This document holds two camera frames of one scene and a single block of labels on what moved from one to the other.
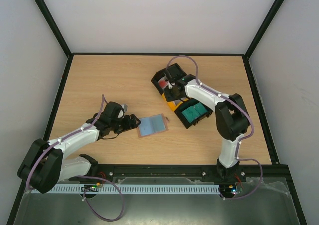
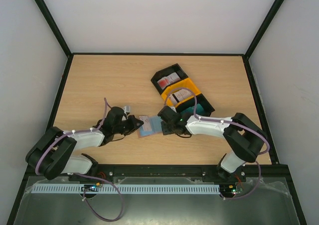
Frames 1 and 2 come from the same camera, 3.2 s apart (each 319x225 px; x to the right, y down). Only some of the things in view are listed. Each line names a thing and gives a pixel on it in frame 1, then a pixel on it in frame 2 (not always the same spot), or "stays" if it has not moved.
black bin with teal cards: [192, 111] stays
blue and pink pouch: [152, 125] stays
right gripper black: [171, 93] to [165, 126]
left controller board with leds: [91, 187] stays
